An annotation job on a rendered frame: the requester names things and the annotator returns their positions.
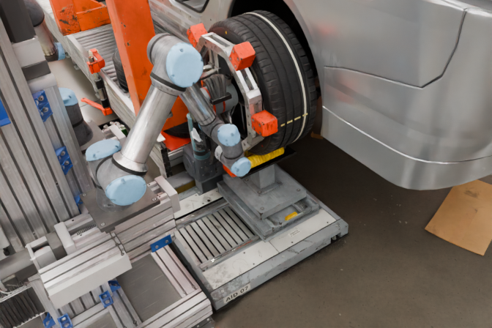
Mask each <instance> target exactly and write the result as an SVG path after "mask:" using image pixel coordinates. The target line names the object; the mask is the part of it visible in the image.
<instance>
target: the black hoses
mask: <svg viewBox="0 0 492 328"><path fill-rule="evenodd" d="M226 79H228V80H231V76H230V75H228V74H225V75H223V74H219V75H215V74H214V75H211V77H209V78H207V79H206V80H204V83H205V84H206V86H207V88H208V90H209V94H210V97H211V98H210V99H209V101H210V103H211V104H212V105H216V104H218V103H221V102H224V101H226V100H230V99H231V98H232V96H231V94H230V93H229V92H226Z"/></svg>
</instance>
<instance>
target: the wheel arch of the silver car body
mask: <svg viewBox="0 0 492 328"><path fill-rule="evenodd" d="M254 10H266V11H268V12H271V13H273V14H275V15H276V16H278V17H279V18H281V19H282V20H283V21H284V22H285V23H286V24H287V25H288V26H289V27H290V25H291V23H292V21H293V19H294V17H295V18H297V17H296V15H295V14H294V13H293V11H292V10H291V8H290V7H289V6H288V4H287V3H286V2H285V0H230V2H229V4H228V8H227V11H226V15H225V19H227V18H232V17H234V16H238V15H241V14H244V13H247V12H252V11H254ZM300 29H302V30H303V28H302V26H301V25H300V23H299V21H298V19H296V20H295V22H294V24H293V26H292V28H291V30H292V31H293V32H294V33H295V35H296V36H297V38H298V40H299V30H300ZM303 32H304V30H303ZM304 34H305V33H304ZM305 37H306V35H305ZM306 39H307V37H306ZM307 42H308V39H307ZM308 47H310V44H309V42H308ZM310 50H311V47H310ZM311 52H312V50H311ZM312 54H313V52H312ZM313 59H314V56H313ZM314 61H315V59H314ZM315 65H316V62H315ZM316 69H317V67H316ZM317 72H318V70H317ZM318 79H319V75H318ZM319 83H320V79H319ZM320 88H321V83H320ZM321 101H322V124H321V132H322V127H323V99H322V92H321Z"/></svg>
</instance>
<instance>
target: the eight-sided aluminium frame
mask: <svg viewBox="0 0 492 328"><path fill-rule="evenodd" d="M233 46H234V44H232V43H230V42H229V41H227V40H225V39H223V38H222V37H220V36H218V35H216V33H213V32H211V33H208V34H204V35H201V36H200V38H199V40H198V43H197V45H196V47H195V49H196V50H197V51H198V52H199V53H200V55H201V58H202V60H203V64H204V66H205V65H206V57H207V55H208V53H209V49H208V48H211V49H212V50H213V51H214V52H216V53H218V54H219V55H220V56H222V57H223V58H224V59H225V60H226V62H227V64H228V66H229V68H230V70H231V72H232V74H233V76H234V78H235V80H236V83H237V85H238V87H239V89H240V91H241V93H242V95H243V97H244V100H245V112H246V120H247V137H246V139H244V140H242V139H241V143H242V148H243V151H244V152H246V151H248V150H250V149H251V148H252V147H254V146H255V145H256V144H257V143H259V142H260V141H262V140H263V139H264V138H263V137H262V136H260V135H259V134H258V133H257V132H256V131H255V130H253V129H252V122H251V115H253V114H255V113H258V112H260V111H262V102H261V101H262V97H261V93H260V90H259V88H258V87H257V85H256V82H255V81H254V79H253V76H252V75H251V73H250V71H249V69H248V67H247V68H244V69H243V70H241V72H242V74H243V77H244V78H243V77H242V74H241V72H240V71H236V70H235V69H234V67H233V65H232V63H231V62H230V60H229V56H230V54H231V50H232V48H233ZM244 79H245V80H244ZM245 81H246V83H247V84H246V83H245ZM197 84H198V86H199V88H202V87H201V82H200V81H199V82H197ZM247 86H248V87H249V88H248V87H247ZM249 89H250V90H249ZM217 116H218V117H219V119H220V120H221V121H222V122H223V123H224V121H223V119H222V117H221V115H220V114H218V115H217ZM224 124H225V123H224Z"/></svg>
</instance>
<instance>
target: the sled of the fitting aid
mask: <svg viewBox="0 0 492 328"><path fill-rule="evenodd" d="M217 188H218V192H219V193H220V194H221V196H222V197H224V199H225V200H227V202H228V203H229V204H230V205H231V206H232V207H233V208H234V209H235V210H236V212H237V213H238V214H239V215H240V216H241V217H242V218H243V219H244V221H245V222H246V223H247V224H248V225H249V226H250V227H251V228H252V229H253V230H254V231H255V232H256V233H257V234H258V235H259V237H260V238H261V239H262V240H263V241H264V242H268V241H269V240H271V239H273V238H275V237H276V236H279V235H281V234H282V233H284V232H286V231H288V230H289V229H291V228H293V227H295V226H297V225H299V224H300V223H303V222H305V221H306V220H308V219H310V218H312V217H313V216H315V215H317V214H318V207H319V203H318V202H317V201H315V200H314V199H313V198H311V197H310V196H309V195H308V194H307V193H306V197H305V198H303V199H301V200H299V201H297V202H295V203H293V204H291V205H289V206H287V207H286V208H284V209H281V210H280V211H278V212H276V213H274V214H272V215H270V216H268V217H266V218H264V219H263V220H261V219H260V218H259V217H258V216H257V215H256V214H255V213H254V212H253V211H252V210H251V209H250V208H249V207H248V206H247V205H246V204H245V203H244V201H243V200H242V199H241V198H240V197H239V196H238V195H237V194H236V193H235V192H234V191H233V190H232V189H231V188H230V187H229V186H228V185H227V184H226V183H225V182H224V181H223V180H221V181H219V182H217Z"/></svg>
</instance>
